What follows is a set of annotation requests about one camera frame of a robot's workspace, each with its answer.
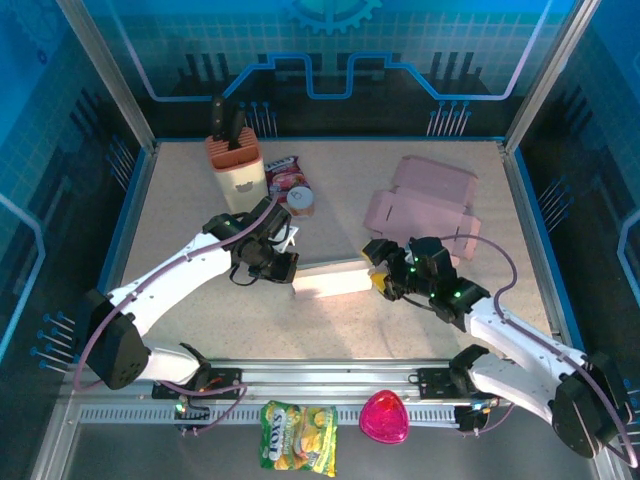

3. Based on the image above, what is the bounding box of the white paper box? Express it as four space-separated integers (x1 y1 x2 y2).
291 256 374 300

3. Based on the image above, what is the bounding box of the pink paper box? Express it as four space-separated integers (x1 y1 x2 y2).
362 155 483 267

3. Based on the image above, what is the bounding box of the small tin can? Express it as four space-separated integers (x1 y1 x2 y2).
286 187 316 218

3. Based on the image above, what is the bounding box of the beige knife block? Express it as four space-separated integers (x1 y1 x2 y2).
204 126 269 215

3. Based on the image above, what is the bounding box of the red candy bag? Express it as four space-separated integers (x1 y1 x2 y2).
263 155 312 202

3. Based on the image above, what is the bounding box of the pink triangular plastic container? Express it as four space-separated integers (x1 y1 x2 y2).
359 389 411 446

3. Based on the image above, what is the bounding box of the black controller board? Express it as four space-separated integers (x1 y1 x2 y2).
173 399 212 434
453 402 489 434

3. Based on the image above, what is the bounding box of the yellow green candy bag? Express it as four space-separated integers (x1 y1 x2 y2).
258 399 339 477

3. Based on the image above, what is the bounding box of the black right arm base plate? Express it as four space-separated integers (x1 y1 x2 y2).
416 367 509 401

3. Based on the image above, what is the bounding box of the aluminium front rail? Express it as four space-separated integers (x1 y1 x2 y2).
62 357 601 397

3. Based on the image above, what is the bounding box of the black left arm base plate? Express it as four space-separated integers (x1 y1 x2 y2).
151 367 244 401

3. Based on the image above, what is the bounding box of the short black knife handle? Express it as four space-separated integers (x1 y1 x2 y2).
227 105 248 151

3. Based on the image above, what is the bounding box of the tall black knife handle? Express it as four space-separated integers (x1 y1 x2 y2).
209 95 225 144

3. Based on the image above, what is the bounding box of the slotted aluminium cable duct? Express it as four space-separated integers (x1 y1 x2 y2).
77 405 464 428

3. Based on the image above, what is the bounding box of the aluminium frame post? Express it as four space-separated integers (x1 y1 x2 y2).
503 0 601 154
54 0 160 154

